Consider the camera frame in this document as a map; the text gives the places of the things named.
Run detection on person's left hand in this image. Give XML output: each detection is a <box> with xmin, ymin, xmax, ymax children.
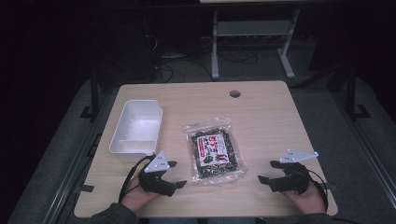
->
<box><xmin>120</xmin><ymin>175</ymin><xmax>163</xmax><ymax>215</ymax></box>

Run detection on black metal post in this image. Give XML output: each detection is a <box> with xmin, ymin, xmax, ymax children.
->
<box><xmin>345</xmin><ymin>64</ymin><xmax>372</xmax><ymax>121</ymax></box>
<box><xmin>79</xmin><ymin>70</ymin><xmax>101</xmax><ymax>121</ymax></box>

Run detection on black floor cables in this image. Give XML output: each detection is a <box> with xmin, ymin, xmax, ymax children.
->
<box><xmin>151</xmin><ymin>34</ymin><xmax>260</xmax><ymax>84</ymax></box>

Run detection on hand-held gripper black cable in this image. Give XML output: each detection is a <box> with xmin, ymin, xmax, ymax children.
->
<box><xmin>306</xmin><ymin>168</ymin><xmax>330</xmax><ymax>213</ymax></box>
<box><xmin>118</xmin><ymin>154</ymin><xmax>157</xmax><ymax>203</ymax></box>

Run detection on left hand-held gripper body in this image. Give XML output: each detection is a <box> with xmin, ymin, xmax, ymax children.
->
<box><xmin>138</xmin><ymin>150</ymin><xmax>178</xmax><ymax>198</ymax></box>

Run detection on clear dried food packet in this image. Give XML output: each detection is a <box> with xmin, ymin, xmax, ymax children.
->
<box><xmin>182</xmin><ymin>116</ymin><xmax>248</xmax><ymax>187</ymax></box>

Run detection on person's right hand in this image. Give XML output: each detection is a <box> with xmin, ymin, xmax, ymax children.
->
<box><xmin>281</xmin><ymin>181</ymin><xmax>327</xmax><ymax>216</ymax></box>

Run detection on right hand-held gripper black cable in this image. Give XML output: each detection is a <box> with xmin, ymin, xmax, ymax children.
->
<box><xmin>306</xmin><ymin>168</ymin><xmax>330</xmax><ymax>213</ymax></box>

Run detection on white plastic bin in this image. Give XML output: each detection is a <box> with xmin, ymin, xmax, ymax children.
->
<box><xmin>108</xmin><ymin>99</ymin><xmax>163</xmax><ymax>163</ymax></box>

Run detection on left hand-held gripper black cable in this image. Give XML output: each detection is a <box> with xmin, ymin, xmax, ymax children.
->
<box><xmin>118</xmin><ymin>154</ymin><xmax>157</xmax><ymax>203</ymax></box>

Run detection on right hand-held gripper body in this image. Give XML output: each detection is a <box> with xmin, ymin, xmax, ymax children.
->
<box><xmin>268</xmin><ymin>148</ymin><xmax>319</xmax><ymax>196</ymax></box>

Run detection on grey metal stand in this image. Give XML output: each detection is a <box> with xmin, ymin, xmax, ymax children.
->
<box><xmin>210</xmin><ymin>8</ymin><xmax>302</xmax><ymax>81</ymax></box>

